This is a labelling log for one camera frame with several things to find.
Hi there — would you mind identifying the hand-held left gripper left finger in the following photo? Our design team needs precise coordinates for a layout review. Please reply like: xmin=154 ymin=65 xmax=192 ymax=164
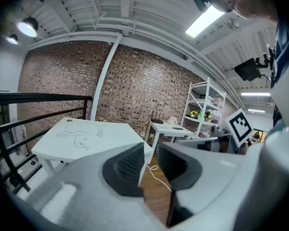
xmin=14 ymin=142 xmax=165 ymax=231

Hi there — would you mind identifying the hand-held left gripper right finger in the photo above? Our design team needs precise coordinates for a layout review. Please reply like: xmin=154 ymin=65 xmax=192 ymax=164
xmin=156 ymin=141 xmax=256 ymax=227

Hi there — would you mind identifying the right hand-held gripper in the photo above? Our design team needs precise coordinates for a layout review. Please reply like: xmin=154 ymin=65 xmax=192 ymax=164
xmin=176 ymin=108 xmax=254 ymax=155

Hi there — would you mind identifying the small white side table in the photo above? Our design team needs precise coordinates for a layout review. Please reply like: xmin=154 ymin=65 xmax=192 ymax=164
xmin=144 ymin=120 xmax=195 ymax=152

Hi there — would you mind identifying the black router with antennas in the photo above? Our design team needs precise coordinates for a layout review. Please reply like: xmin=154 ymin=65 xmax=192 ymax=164
xmin=150 ymin=111 xmax=165 ymax=125

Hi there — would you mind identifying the white metal shelf rack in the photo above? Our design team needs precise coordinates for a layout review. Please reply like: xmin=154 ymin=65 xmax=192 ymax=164
xmin=180 ymin=77 xmax=227 ymax=139

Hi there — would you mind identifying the white square table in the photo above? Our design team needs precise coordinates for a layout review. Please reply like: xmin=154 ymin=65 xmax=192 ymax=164
xmin=30 ymin=116 xmax=155 ymax=178

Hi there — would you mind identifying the black mounted screen device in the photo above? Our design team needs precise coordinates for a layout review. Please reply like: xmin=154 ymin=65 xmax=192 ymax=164
xmin=234 ymin=52 xmax=275 ymax=82

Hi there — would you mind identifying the white vertical pipe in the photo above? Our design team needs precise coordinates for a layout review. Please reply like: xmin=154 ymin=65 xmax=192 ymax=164
xmin=90 ymin=34 xmax=123 ymax=122

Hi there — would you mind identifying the black metal railing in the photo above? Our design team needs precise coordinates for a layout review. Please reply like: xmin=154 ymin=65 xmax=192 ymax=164
xmin=0 ymin=92 xmax=93 ymax=194

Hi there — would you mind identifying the long fluorescent ceiling light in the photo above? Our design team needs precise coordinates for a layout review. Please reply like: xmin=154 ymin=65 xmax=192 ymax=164
xmin=184 ymin=5 xmax=226 ymax=39

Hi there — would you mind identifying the round ceiling detector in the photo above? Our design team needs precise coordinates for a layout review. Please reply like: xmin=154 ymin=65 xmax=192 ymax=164
xmin=226 ymin=17 xmax=240 ymax=30

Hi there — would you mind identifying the person's dark navy shirt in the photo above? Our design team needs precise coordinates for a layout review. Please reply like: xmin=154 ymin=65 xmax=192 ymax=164
xmin=269 ymin=20 xmax=289 ymax=89

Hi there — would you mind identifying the person's face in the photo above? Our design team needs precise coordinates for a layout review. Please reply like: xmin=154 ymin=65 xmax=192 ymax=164
xmin=216 ymin=0 xmax=279 ymax=23

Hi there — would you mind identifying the small black pendant lamp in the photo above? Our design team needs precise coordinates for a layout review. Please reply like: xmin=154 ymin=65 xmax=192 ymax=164
xmin=5 ymin=33 xmax=19 ymax=45

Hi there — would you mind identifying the large black pendant lamp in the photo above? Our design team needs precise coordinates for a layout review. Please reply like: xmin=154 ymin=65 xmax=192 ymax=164
xmin=16 ymin=16 xmax=39 ymax=38

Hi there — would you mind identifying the white floor cable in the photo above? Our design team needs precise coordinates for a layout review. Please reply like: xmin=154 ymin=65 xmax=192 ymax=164
xmin=146 ymin=163 xmax=172 ymax=193

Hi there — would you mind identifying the black door frame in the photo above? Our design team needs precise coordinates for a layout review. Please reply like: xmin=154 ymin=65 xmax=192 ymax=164
xmin=0 ymin=88 xmax=11 ymax=129

